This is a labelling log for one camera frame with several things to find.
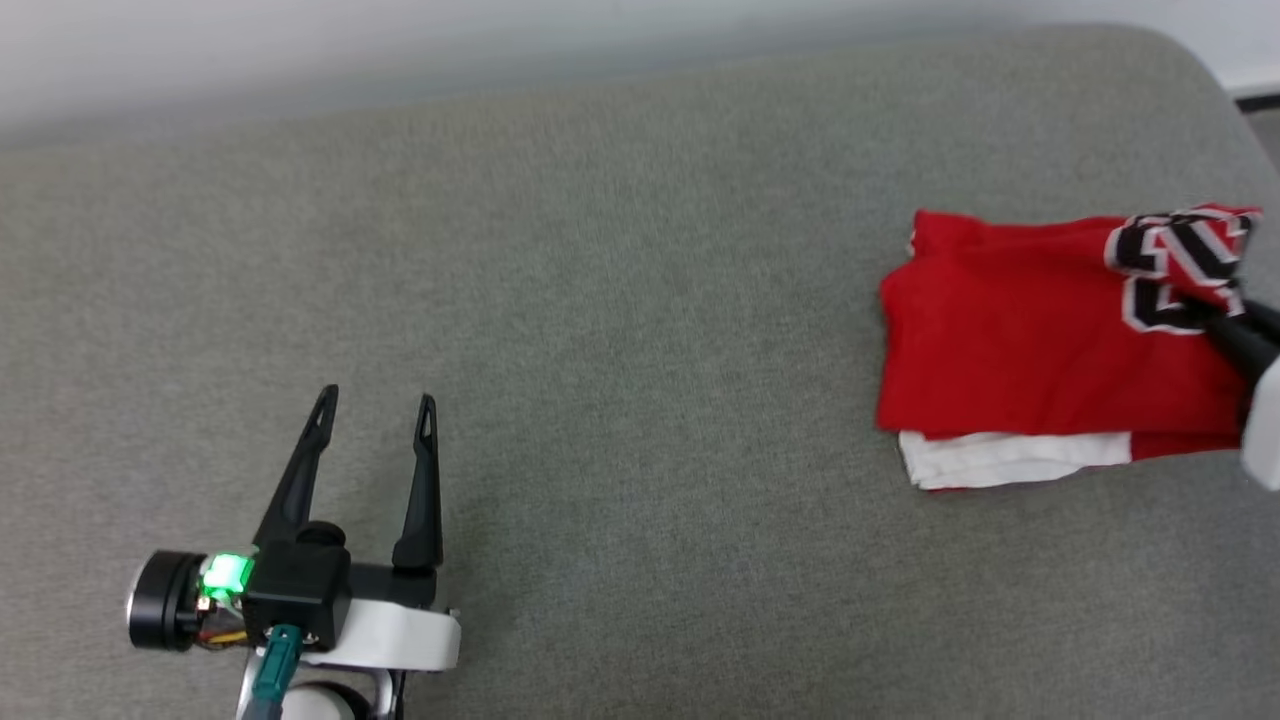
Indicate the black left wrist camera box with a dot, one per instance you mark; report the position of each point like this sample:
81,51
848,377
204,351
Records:
295,590

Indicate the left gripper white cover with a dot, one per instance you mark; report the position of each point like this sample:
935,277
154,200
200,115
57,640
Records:
400,635

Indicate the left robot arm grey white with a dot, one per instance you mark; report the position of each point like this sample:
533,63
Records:
320,705

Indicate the red and white basketball jersey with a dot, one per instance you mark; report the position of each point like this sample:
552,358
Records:
1000,340

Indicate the grey fabric sofa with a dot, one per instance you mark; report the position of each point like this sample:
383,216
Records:
600,350

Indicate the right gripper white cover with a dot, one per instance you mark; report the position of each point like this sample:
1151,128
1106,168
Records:
1265,420

